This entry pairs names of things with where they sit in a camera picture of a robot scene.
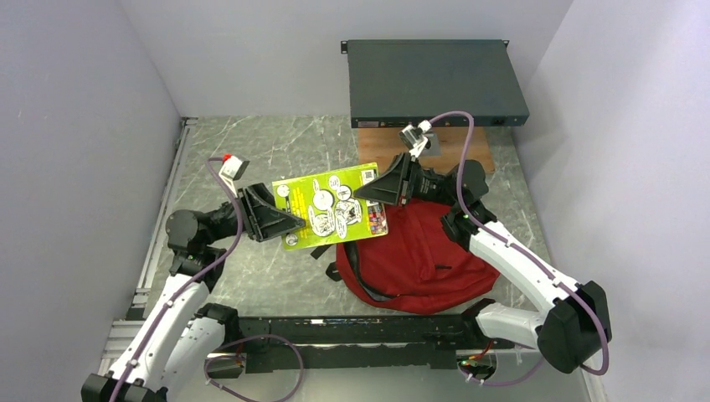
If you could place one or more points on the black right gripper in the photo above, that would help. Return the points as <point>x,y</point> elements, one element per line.
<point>395,185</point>

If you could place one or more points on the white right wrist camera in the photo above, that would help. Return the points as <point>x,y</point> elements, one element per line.
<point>405,135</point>

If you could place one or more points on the red fabric backpack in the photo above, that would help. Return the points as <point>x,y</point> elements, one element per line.
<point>415,267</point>

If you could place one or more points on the grey metal camera mount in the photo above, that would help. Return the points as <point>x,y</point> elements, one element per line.
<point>435,145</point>

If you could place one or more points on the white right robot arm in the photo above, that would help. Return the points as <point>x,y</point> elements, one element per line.
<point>570,325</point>

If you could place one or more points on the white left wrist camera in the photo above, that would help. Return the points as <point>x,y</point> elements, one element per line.
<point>232,169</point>

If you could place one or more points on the wooden board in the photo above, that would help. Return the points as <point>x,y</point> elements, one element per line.
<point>382,145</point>

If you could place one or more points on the green book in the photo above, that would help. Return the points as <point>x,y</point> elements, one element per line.
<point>332,212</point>

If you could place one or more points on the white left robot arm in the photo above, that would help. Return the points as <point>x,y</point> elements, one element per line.
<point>183,328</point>

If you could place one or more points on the dark rack-mount network switch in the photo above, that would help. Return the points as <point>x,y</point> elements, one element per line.
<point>396,82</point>

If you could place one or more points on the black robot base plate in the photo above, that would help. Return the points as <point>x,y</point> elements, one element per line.
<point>261,345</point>

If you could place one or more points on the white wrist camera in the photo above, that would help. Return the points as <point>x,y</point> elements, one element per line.
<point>232,169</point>
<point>405,135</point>

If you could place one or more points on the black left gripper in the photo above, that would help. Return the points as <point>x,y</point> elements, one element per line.
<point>262,219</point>

